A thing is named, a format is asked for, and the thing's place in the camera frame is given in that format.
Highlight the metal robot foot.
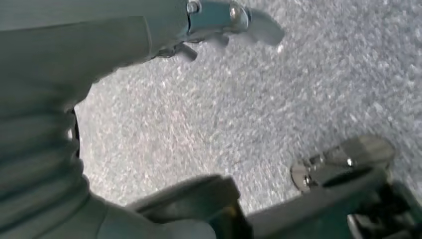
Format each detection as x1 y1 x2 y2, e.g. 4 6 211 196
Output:
247 134 422 239

